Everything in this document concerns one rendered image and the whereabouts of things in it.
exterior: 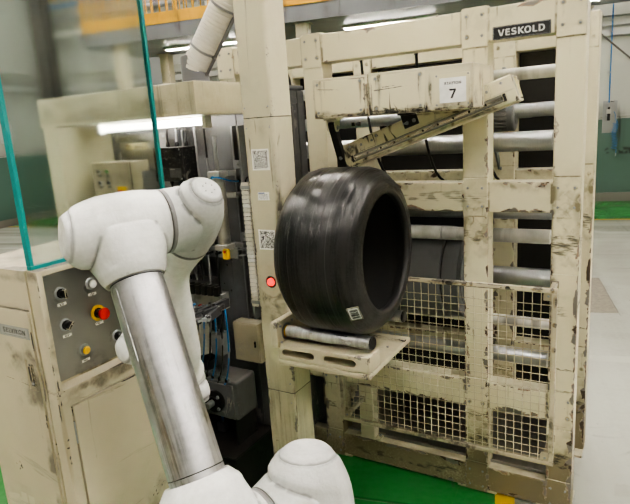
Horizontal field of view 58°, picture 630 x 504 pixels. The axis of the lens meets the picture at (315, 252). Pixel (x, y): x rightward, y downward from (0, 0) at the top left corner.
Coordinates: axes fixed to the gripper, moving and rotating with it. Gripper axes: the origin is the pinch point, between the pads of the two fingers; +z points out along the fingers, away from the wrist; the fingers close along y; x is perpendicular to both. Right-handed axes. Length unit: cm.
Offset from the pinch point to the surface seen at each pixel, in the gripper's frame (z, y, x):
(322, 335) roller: 21.6, -25.0, 15.1
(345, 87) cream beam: 55, -22, -68
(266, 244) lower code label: 29.0, 0.7, -14.1
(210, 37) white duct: 58, 41, -94
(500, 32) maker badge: 87, -70, -84
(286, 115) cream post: 38, -6, -59
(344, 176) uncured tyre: 27, -34, -39
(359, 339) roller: 21.9, -39.0, 14.7
